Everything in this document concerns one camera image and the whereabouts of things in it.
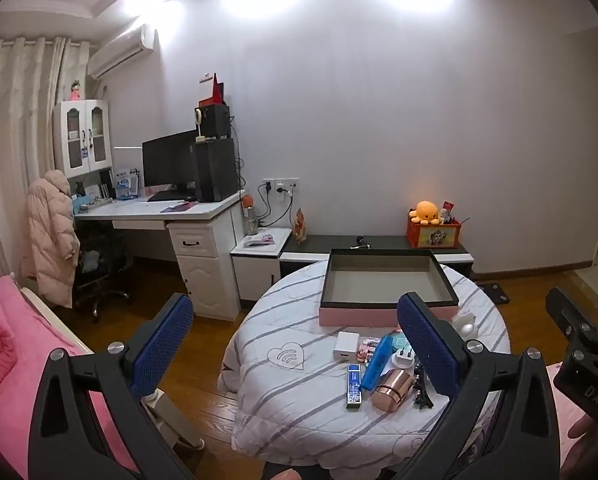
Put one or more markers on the orange octopus plush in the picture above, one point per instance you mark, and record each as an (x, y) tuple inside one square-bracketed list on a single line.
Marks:
[(425, 212)]

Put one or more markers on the pink kitty brick toy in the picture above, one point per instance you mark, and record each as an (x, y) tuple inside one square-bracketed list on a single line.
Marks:
[(369, 349)]

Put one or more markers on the white air conditioner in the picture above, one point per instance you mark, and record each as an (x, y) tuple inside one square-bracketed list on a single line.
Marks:
[(121, 50)]

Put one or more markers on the black computer tower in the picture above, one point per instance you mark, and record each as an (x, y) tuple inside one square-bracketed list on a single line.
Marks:
[(216, 170)]

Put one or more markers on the beige curtain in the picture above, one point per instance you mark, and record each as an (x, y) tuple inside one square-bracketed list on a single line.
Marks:
[(14, 135)]

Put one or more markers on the white glass-door cabinet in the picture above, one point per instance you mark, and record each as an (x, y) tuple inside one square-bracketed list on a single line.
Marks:
[(81, 160)]

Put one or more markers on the small round yellow mirror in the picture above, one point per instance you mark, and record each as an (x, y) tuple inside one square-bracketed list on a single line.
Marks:
[(199, 116)]

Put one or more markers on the white wall socket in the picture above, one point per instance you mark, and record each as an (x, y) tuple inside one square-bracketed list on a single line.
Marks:
[(280, 186)]

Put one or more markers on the blue and white box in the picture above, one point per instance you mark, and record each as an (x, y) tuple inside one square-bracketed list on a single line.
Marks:
[(125, 185)]

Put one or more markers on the white charger block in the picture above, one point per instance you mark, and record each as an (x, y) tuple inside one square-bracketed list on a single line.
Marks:
[(347, 346)]

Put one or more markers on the small red-white figurine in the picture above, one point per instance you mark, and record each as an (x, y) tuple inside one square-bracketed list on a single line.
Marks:
[(449, 212)]

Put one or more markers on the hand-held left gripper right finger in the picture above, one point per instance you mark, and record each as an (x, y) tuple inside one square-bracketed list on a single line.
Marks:
[(429, 350)]

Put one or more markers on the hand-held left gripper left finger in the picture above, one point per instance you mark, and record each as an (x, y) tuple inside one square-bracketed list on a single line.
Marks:
[(164, 345)]

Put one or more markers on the black speaker box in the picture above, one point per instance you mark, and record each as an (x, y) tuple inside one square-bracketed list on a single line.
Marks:
[(216, 120)]

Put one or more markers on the round table with striped cloth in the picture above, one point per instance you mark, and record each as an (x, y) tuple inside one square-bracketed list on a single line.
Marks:
[(289, 410)]

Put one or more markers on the black low cabinet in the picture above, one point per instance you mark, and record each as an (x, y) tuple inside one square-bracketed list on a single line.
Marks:
[(319, 242)]

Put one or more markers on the blue case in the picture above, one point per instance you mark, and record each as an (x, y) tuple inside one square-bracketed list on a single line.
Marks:
[(376, 367)]

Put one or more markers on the blue rectangular packet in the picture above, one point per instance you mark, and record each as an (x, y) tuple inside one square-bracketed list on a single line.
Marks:
[(354, 387)]

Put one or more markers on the black computer monitor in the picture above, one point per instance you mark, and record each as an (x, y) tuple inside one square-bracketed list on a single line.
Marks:
[(169, 160)]

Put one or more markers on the rose gold cup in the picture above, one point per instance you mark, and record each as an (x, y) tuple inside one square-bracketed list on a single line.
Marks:
[(391, 389)]

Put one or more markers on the person's right hand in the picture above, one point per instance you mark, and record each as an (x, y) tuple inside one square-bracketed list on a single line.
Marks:
[(581, 427)]

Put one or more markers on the white desk with drawers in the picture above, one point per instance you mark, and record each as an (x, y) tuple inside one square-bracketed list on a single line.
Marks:
[(204, 260)]

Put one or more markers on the black bathroom scale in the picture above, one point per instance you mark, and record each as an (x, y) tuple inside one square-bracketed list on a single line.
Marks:
[(495, 294)]

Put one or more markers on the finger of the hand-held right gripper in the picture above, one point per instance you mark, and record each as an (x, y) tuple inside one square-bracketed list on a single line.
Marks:
[(566, 310)]

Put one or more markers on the pink box with black rim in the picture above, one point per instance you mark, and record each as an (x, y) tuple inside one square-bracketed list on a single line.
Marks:
[(359, 316)]

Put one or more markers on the orange snack bag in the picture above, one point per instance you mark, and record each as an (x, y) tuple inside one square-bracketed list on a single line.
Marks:
[(300, 227)]

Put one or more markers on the black office chair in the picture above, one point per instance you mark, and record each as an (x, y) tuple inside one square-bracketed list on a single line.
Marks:
[(104, 280)]

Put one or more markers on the small pink doll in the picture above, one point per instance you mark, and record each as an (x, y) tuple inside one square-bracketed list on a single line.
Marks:
[(76, 91)]

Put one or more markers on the black keyboard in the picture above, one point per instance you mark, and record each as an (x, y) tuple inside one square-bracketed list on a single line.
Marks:
[(168, 196)]

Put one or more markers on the red box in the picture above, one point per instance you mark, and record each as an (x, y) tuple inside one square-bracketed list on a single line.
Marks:
[(211, 97)]

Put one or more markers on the white plug adapter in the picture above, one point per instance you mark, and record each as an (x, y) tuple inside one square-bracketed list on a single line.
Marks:
[(404, 361)]

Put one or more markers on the orange storage box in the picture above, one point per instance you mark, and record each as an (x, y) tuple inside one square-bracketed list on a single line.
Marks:
[(434, 235)]

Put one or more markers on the white nightstand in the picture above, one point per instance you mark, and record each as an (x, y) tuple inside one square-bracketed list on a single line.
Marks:
[(254, 275)]

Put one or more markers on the black hair clip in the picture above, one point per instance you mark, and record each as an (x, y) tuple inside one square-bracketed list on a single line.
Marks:
[(421, 390)]

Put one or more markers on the orange-capped bottle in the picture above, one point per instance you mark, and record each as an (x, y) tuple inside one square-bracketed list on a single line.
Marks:
[(251, 215)]

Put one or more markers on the pink down jacket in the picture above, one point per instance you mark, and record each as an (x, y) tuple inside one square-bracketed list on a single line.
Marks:
[(49, 240)]

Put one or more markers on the white cat toy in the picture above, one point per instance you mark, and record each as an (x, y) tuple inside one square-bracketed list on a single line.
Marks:
[(466, 327)]

